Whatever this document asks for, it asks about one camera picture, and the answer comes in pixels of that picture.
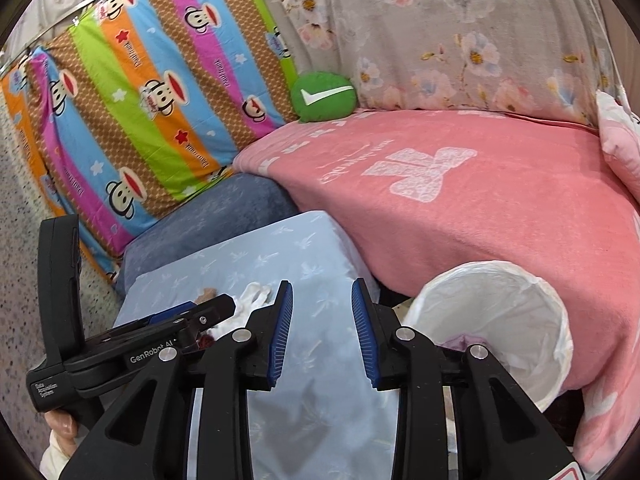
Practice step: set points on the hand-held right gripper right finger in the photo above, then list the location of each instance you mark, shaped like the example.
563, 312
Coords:
363, 332

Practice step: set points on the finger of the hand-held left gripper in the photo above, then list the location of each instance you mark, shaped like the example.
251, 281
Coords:
212, 312
170, 312

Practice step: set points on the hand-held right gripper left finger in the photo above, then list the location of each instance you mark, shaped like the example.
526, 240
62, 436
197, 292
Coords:
280, 332

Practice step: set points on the leopard print scrunchie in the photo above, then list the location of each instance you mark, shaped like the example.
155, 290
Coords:
206, 294

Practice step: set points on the dark red velvet scrunchie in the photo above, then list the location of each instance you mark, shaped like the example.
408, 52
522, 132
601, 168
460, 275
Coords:
205, 343

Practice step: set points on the white sock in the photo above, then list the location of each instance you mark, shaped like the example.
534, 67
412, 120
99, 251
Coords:
247, 300

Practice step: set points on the purple cloth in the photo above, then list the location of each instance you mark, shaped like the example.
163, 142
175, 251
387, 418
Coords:
456, 342

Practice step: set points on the white plastic-lined waste bin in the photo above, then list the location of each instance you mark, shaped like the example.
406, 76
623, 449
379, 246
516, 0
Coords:
500, 300

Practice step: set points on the person's left hand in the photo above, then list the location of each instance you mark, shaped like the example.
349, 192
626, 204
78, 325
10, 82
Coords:
61, 425

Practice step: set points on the light blue printed tablecloth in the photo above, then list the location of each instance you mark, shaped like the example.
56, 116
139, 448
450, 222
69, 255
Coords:
300, 260

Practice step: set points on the blue-grey cushion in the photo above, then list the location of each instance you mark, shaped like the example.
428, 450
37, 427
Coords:
210, 215

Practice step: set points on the pink blanket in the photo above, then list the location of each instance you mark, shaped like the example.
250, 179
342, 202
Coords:
500, 235

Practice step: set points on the striped cartoon monkey pillow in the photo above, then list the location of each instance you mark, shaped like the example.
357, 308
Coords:
150, 110

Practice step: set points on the green round plush cushion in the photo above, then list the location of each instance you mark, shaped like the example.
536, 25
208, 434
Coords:
310, 85

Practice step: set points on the floral beige pillow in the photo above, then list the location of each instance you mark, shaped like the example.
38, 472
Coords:
450, 35

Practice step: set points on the small pink pillow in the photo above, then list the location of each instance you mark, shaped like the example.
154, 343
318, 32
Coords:
620, 135

